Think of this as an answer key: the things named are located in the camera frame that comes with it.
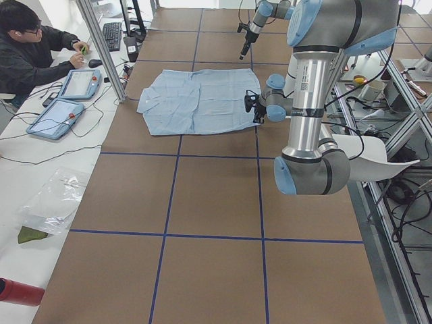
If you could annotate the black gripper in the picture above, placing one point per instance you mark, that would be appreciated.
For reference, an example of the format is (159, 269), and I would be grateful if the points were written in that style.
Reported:
(246, 41)
(260, 112)

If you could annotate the light blue button-up shirt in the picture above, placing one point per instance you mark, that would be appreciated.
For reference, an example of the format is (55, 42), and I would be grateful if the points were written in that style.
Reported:
(201, 103)

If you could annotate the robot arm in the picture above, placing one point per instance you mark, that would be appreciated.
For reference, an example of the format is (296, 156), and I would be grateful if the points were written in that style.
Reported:
(264, 10)
(311, 162)

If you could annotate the white plastic chair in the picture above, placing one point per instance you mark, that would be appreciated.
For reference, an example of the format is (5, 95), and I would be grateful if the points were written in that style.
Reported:
(372, 165)

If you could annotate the black keyboard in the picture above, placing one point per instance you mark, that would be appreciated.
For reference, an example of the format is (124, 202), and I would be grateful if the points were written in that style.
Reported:
(112, 32)

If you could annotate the black computer mouse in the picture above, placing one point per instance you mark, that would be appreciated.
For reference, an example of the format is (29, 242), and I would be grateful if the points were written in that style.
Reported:
(93, 63)

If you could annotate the far blue teach pendant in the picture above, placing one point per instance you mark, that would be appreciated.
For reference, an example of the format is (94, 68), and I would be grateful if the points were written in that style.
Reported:
(80, 84)

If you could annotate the blue teach pendant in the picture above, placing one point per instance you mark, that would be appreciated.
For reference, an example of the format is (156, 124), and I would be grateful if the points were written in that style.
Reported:
(56, 120)
(80, 84)

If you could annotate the near blue teach pendant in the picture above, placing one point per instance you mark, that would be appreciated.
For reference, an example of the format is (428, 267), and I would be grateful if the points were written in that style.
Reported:
(56, 120)

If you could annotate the seated person in black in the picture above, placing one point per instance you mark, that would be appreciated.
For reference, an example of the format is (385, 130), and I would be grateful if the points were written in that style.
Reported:
(32, 54)

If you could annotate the clear plastic bag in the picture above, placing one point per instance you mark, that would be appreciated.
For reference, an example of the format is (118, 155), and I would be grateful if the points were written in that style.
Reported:
(52, 208)

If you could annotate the green cloth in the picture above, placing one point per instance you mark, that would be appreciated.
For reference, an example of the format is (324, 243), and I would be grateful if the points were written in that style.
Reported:
(28, 234)

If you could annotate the red cylinder bottle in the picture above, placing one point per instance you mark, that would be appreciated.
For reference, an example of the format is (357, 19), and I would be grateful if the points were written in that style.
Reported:
(19, 293)

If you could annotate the aluminium frame post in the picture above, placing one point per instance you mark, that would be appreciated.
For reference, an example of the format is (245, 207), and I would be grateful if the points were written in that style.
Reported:
(97, 37)

